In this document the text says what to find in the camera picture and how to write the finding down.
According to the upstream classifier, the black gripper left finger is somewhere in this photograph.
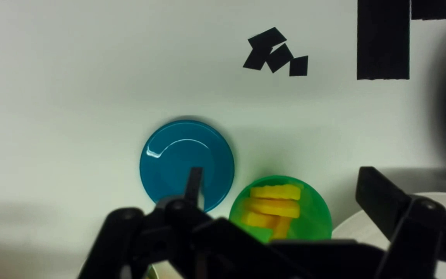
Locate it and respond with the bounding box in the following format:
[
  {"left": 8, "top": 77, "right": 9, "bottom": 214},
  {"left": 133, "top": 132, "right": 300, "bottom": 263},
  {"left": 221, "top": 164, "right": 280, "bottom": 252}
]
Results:
[{"left": 77, "top": 166, "right": 215, "bottom": 279}]

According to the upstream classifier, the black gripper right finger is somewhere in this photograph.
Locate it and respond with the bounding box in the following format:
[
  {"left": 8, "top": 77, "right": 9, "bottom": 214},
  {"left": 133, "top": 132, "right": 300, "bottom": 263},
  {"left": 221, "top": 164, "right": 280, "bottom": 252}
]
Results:
[{"left": 355, "top": 164, "right": 446, "bottom": 279}]

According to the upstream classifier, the green plastic cup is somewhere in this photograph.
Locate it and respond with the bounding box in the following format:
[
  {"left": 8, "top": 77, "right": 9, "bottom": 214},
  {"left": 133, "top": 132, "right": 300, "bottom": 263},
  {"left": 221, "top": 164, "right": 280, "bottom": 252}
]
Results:
[{"left": 228, "top": 175, "right": 334, "bottom": 245}]

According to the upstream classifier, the yellow toy fry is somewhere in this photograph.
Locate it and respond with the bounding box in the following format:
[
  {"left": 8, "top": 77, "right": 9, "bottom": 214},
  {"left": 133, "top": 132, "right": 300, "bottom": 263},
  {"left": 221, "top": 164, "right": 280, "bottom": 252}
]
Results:
[
  {"left": 248, "top": 198, "right": 302, "bottom": 218},
  {"left": 240, "top": 211, "right": 276, "bottom": 229},
  {"left": 251, "top": 184, "right": 303, "bottom": 201},
  {"left": 271, "top": 218, "right": 293, "bottom": 240}
]

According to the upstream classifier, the blue small plate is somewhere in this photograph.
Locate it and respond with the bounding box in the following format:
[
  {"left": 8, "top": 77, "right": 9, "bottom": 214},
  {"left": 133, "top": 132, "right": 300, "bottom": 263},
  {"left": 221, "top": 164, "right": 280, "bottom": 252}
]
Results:
[{"left": 138, "top": 119, "right": 235, "bottom": 214}]

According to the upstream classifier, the black tape scrap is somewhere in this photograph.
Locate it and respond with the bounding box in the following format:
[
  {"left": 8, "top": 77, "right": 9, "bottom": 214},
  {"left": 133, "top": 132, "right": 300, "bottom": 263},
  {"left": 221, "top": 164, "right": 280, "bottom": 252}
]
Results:
[
  {"left": 241, "top": 26, "right": 282, "bottom": 71},
  {"left": 288, "top": 54, "right": 310, "bottom": 79},
  {"left": 263, "top": 42, "right": 294, "bottom": 76}
]

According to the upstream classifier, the short black tape strip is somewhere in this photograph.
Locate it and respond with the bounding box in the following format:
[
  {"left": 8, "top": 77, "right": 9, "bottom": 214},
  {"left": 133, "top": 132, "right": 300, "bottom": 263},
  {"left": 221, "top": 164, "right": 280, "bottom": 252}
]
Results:
[{"left": 410, "top": 0, "right": 446, "bottom": 22}]

